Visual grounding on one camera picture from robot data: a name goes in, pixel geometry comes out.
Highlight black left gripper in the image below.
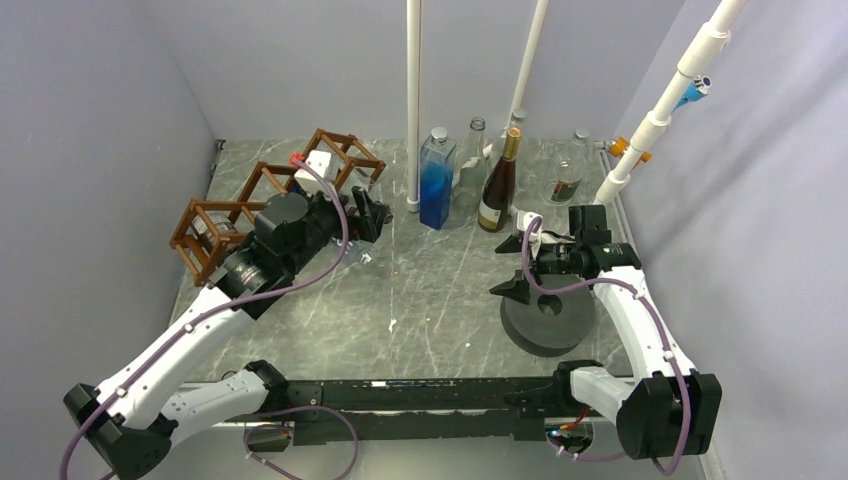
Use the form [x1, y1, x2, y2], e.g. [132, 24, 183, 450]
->
[284, 178, 389, 275]

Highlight dark wine bottle gold cap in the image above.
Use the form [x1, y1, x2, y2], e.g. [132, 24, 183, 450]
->
[478, 127, 522, 232]

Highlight tall clear bottle black label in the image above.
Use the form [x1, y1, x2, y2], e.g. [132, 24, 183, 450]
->
[451, 117, 486, 222]

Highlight clear bottle red black label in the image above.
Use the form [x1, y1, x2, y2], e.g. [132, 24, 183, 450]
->
[489, 108, 532, 161]

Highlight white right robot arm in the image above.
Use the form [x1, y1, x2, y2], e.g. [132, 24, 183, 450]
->
[490, 205, 722, 476]

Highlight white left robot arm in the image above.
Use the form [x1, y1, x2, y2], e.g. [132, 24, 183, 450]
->
[59, 187, 392, 479]

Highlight blue label clear bottle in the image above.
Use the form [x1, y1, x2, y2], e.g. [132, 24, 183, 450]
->
[333, 238, 374, 265]

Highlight clear bottle black cap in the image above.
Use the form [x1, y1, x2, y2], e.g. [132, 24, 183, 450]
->
[329, 154, 376, 215]

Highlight dark bottle silver cap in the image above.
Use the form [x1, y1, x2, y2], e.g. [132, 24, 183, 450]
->
[192, 219, 246, 260]

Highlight brown wooden wine rack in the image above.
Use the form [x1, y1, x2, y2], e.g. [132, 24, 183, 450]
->
[169, 129, 386, 294]

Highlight black round perforated speaker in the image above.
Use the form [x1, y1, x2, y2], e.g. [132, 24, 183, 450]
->
[498, 287, 598, 358]

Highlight orange clip on pipe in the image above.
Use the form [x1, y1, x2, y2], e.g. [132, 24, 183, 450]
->
[606, 137, 652, 163]

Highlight blue clip on pipe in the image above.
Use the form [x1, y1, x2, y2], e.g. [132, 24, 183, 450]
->
[673, 76, 712, 112]

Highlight clear bottle by right wall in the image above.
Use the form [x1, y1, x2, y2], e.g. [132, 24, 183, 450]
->
[540, 128, 593, 205]

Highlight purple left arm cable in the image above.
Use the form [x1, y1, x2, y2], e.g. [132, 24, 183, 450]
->
[58, 158, 351, 480]

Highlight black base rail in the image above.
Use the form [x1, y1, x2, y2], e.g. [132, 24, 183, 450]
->
[228, 376, 598, 448]

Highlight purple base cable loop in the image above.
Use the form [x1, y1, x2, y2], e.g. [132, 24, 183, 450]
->
[242, 405, 360, 480]

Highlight white PVC pipe frame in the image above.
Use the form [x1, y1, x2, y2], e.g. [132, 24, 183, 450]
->
[404, 0, 750, 217]

